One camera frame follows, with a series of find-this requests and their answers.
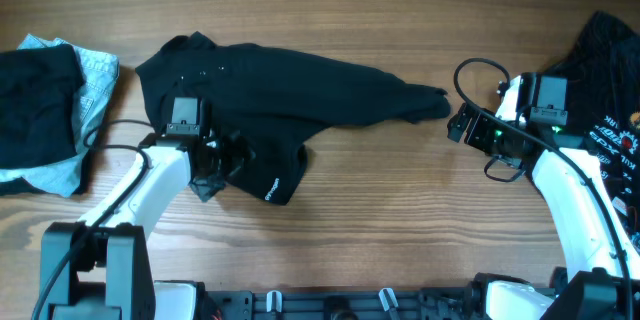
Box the black polo shirt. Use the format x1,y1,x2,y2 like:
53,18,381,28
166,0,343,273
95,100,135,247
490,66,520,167
135,32,451,205

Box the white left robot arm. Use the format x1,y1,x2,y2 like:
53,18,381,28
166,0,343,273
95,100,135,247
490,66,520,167
32,125,255,319

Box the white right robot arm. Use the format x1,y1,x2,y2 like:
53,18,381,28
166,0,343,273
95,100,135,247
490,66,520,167
447,73,639,319

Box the black printed graphic shirt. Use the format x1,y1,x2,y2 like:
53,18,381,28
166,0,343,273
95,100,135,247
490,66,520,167
543,11,639,247

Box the light blue denim jeans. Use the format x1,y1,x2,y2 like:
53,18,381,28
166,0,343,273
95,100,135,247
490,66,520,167
1,34,119,197

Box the folded black garment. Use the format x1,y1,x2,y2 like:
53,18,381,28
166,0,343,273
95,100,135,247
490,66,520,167
1,44,82,169

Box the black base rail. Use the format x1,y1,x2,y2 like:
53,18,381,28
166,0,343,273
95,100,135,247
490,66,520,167
208,288,483,320

